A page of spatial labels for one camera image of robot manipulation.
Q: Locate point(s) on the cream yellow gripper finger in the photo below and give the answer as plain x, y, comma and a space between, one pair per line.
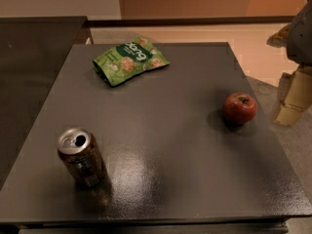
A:
294, 95

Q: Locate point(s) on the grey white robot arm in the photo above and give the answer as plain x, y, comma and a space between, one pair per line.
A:
296, 37

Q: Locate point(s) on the red apple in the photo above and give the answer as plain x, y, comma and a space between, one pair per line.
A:
239, 108

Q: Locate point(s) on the green snack bag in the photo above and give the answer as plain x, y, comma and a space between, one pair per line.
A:
126, 61

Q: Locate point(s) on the brown opened drink can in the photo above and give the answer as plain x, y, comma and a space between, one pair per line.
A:
78, 150

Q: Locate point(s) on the dark grey side counter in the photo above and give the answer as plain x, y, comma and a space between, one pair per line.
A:
32, 52

